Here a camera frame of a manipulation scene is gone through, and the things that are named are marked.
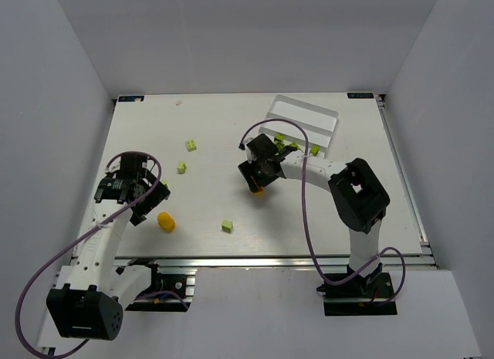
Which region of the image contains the green square brick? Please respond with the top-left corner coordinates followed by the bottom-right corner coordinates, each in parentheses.
top-left (273, 134), bottom-right (285, 149)

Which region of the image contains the orange brick hollow side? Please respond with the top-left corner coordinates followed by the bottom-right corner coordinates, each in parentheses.
top-left (252, 186), bottom-right (264, 196)

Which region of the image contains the yellow round lego block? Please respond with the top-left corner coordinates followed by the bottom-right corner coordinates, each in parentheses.
top-left (157, 212), bottom-right (176, 232)

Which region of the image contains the small green brick upturned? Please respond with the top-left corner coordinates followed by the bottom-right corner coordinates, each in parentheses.
top-left (310, 144), bottom-right (320, 156)

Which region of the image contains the small green brick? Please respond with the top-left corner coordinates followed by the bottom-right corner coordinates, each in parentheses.
top-left (221, 219), bottom-right (233, 233)
top-left (177, 161), bottom-right (187, 174)

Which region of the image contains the small green brick front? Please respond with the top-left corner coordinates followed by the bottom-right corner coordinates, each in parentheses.
top-left (221, 219), bottom-right (233, 233)

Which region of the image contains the green lego plate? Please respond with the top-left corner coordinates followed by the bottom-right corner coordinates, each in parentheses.
top-left (286, 142), bottom-right (302, 151)

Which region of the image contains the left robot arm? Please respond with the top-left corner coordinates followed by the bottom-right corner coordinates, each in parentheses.
top-left (46, 151), bottom-right (171, 340)

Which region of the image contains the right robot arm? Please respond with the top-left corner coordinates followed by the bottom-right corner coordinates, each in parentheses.
top-left (239, 134), bottom-right (391, 279)

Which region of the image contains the white divided tray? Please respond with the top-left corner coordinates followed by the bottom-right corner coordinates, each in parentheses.
top-left (259, 95), bottom-right (339, 157)

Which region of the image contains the blue label left corner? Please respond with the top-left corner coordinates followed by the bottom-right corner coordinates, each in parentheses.
top-left (117, 95), bottom-right (144, 103)

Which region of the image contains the blue label corner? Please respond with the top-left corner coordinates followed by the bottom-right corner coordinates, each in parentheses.
top-left (117, 95), bottom-right (144, 103)
top-left (347, 92), bottom-right (374, 100)

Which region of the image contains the blue label right corner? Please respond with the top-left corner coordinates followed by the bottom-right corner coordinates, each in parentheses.
top-left (347, 92), bottom-right (374, 100)

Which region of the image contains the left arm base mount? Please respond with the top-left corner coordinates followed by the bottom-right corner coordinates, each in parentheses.
top-left (116, 259), bottom-right (195, 313)

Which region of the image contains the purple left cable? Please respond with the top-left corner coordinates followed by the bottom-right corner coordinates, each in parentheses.
top-left (15, 151), bottom-right (163, 356)

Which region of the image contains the purple cable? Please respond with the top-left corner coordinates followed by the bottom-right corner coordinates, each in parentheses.
top-left (239, 118), bottom-right (406, 307)
top-left (15, 151), bottom-right (163, 356)

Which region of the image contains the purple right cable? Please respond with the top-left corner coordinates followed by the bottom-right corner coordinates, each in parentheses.
top-left (239, 118), bottom-right (406, 307)

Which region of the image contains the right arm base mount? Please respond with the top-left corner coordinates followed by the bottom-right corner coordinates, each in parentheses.
top-left (316, 273), bottom-right (398, 317)

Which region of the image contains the aluminium table rail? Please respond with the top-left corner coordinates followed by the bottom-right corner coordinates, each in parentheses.
top-left (375, 94), bottom-right (440, 269)

